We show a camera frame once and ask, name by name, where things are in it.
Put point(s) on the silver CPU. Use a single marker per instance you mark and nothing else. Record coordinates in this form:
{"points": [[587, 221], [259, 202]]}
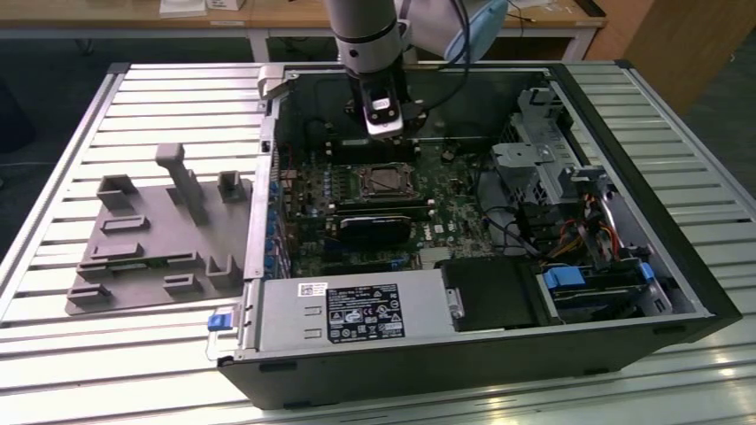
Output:
{"points": [[387, 179]]}

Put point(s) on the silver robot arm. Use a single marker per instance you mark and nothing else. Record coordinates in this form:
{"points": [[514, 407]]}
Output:
{"points": [[363, 40]]}

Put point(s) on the CPU socket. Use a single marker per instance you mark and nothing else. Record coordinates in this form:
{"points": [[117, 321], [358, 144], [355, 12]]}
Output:
{"points": [[358, 193]]}

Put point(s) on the black RAM stick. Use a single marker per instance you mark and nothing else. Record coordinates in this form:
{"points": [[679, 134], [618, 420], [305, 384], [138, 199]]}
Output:
{"points": [[378, 202]]}

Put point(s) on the metal drive cage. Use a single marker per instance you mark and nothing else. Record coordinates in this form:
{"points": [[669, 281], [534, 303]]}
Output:
{"points": [[531, 177]]}

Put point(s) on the green motherboard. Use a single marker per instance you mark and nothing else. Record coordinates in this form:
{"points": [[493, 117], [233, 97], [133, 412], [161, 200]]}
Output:
{"points": [[461, 221]]}

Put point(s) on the black graphics card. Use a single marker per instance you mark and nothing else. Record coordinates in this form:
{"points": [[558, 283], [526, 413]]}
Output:
{"points": [[373, 228]]}

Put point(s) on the small silver heatsink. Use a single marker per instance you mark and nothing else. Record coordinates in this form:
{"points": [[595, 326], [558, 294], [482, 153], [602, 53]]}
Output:
{"points": [[434, 257]]}

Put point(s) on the black drive box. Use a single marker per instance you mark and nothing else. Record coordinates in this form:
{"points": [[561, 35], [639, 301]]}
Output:
{"points": [[490, 292]]}

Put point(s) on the hard disk in blue carrier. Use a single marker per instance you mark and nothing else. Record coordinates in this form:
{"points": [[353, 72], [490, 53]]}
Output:
{"points": [[565, 276]]}

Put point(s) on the white box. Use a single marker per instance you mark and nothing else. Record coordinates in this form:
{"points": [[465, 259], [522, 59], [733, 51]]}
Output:
{"points": [[183, 8]]}

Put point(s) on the wooden cabinet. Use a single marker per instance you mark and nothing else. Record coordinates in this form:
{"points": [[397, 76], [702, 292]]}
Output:
{"points": [[679, 44]]}

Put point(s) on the silver power supply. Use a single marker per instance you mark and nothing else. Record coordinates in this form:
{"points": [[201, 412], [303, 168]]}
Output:
{"points": [[283, 319]]}

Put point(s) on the grey parts rack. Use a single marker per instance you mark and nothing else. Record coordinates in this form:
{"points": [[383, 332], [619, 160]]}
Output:
{"points": [[154, 230]]}

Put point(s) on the wooden desk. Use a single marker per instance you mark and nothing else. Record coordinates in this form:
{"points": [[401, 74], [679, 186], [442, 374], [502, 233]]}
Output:
{"points": [[118, 22]]}

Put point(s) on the blue case latch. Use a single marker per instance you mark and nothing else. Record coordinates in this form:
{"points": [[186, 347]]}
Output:
{"points": [[221, 321]]}

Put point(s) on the black open PC case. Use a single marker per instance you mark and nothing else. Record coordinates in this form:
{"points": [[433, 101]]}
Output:
{"points": [[414, 376]]}

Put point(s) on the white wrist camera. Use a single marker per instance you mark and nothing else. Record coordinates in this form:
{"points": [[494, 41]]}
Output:
{"points": [[381, 115]]}

